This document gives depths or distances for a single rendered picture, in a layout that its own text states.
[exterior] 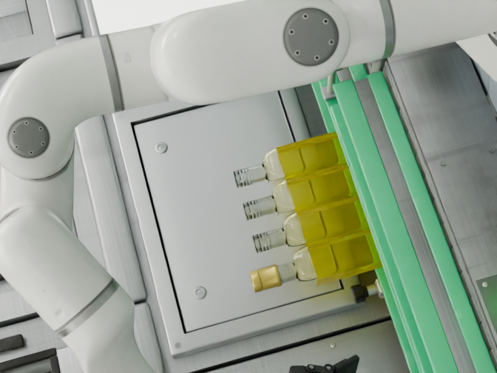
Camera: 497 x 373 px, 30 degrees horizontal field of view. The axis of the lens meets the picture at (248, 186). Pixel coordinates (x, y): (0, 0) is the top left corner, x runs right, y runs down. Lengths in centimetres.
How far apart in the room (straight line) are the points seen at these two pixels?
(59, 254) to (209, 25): 28
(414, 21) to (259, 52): 20
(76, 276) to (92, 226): 70
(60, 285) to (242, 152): 76
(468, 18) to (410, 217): 39
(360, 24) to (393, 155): 40
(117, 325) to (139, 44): 30
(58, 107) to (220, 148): 75
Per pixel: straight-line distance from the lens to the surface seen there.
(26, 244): 98
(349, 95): 143
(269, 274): 145
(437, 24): 106
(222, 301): 158
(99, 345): 100
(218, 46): 92
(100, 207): 167
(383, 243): 142
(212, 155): 168
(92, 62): 98
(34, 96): 96
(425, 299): 132
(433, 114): 141
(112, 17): 183
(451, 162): 138
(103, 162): 170
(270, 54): 92
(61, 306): 99
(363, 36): 103
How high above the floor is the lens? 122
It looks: 4 degrees down
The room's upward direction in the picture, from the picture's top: 105 degrees counter-clockwise
